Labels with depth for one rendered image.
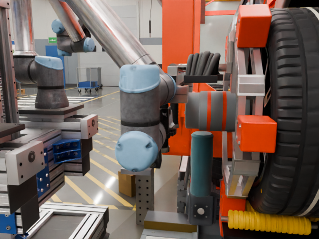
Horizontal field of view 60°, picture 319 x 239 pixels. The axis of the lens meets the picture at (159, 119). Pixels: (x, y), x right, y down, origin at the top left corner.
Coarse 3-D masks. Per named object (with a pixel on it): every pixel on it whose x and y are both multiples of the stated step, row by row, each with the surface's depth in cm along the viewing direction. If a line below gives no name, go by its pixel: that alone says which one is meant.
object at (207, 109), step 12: (192, 96) 94; (204, 96) 92; (216, 96) 92; (228, 96) 91; (192, 108) 92; (204, 108) 91; (216, 108) 90; (228, 108) 89; (192, 120) 93; (204, 120) 91; (216, 120) 91; (228, 120) 90
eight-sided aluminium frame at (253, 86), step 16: (240, 48) 75; (256, 48) 74; (240, 64) 71; (256, 64) 71; (224, 80) 117; (240, 80) 68; (256, 80) 68; (240, 96) 68; (256, 96) 68; (240, 112) 69; (256, 112) 69; (224, 144) 115; (224, 160) 111; (240, 160) 71; (256, 160) 71; (224, 176) 104; (240, 176) 98; (240, 192) 88
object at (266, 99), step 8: (264, 48) 94; (264, 56) 93; (248, 64) 109; (264, 64) 93; (248, 72) 111; (264, 72) 93; (264, 104) 87; (264, 112) 87; (264, 160) 84; (264, 168) 76; (256, 176) 99; (256, 184) 85
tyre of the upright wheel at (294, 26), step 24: (288, 24) 70; (312, 24) 70; (288, 48) 65; (312, 48) 64; (288, 72) 63; (312, 72) 62; (288, 96) 62; (312, 96) 61; (288, 120) 62; (312, 120) 61; (288, 144) 63; (312, 144) 62; (288, 168) 65; (312, 168) 64; (264, 192) 74; (288, 192) 69; (312, 192) 68; (312, 216) 79
